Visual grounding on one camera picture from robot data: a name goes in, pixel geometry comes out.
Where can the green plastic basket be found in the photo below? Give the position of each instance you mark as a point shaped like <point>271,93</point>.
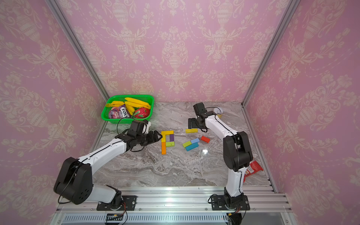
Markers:
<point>145,98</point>

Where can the upper yellow banana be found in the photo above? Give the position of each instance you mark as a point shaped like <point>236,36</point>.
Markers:
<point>136,103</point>

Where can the teal block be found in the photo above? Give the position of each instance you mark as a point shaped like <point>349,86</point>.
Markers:
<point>192,146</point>

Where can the small yellow banana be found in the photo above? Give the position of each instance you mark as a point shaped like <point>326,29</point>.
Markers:
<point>115,104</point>

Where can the light blue block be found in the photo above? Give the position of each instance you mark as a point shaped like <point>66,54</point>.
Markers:
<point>196,140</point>

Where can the red dragon fruit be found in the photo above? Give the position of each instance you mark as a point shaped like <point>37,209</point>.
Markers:
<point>141,113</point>

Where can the lime green block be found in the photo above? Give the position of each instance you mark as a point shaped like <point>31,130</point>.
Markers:
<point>186,144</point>
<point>170,144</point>

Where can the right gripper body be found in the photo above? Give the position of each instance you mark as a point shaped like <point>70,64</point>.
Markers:
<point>192,124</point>

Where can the red block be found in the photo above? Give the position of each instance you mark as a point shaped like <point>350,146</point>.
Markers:
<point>205,139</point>

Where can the yellow white can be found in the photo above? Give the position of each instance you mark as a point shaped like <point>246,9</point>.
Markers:
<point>218,111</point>

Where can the long yellow block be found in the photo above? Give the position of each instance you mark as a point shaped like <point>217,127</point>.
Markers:
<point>167,132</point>

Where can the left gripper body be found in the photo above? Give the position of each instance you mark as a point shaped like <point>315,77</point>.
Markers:
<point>149,138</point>

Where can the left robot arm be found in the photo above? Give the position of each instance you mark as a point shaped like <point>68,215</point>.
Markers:
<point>75,180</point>

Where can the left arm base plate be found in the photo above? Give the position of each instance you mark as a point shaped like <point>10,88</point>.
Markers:
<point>127,203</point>

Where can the yellow-green long block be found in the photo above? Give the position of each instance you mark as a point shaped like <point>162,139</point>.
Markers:
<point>192,130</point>

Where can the orange block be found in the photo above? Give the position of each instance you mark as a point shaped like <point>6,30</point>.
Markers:
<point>163,148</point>

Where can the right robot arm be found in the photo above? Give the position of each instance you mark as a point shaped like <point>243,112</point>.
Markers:
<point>237,154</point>

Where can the red snack bag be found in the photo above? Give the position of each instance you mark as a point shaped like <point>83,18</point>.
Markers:
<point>253,168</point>

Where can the purple snack packet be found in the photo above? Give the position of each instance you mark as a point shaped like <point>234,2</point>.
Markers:
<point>119,113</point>

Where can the lower yellow banana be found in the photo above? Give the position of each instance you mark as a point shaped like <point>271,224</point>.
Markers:
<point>130,109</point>

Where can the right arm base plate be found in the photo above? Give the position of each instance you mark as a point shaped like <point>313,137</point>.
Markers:
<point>219,204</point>

